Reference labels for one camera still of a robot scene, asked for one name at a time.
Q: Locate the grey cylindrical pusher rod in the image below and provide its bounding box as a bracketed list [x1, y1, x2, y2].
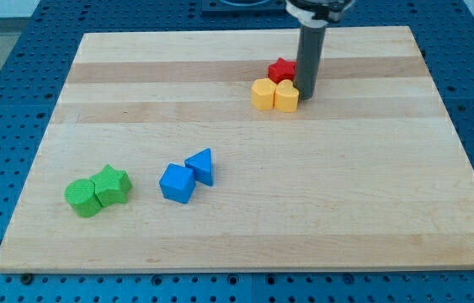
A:
[294, 24, 328, 100]

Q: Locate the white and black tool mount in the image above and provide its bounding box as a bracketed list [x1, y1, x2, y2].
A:
[285, 0, 355, 24]

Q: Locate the yellow hexagon block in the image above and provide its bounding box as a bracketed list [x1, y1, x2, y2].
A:
[251, 78, 276, 110]

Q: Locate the yellow heart block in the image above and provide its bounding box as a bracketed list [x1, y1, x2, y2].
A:
[274, 80, 300, 113]

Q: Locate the red star block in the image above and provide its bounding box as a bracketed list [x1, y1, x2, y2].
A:
[267, 57, 296, 83]

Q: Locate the blue triangle block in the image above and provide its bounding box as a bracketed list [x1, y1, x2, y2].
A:
[184, 148, 214, 187]

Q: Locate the blue cube block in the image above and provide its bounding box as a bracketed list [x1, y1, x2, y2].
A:
[159, 163, 195, 204]

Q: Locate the wooden board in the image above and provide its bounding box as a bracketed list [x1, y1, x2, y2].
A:
[0, 26, 474, 274]

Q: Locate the green star block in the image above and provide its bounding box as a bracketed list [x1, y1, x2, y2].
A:
[90, 164, 132, 207]

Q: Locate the green cylinder block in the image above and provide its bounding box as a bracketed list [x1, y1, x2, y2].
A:
[64, 178, 102, 218]

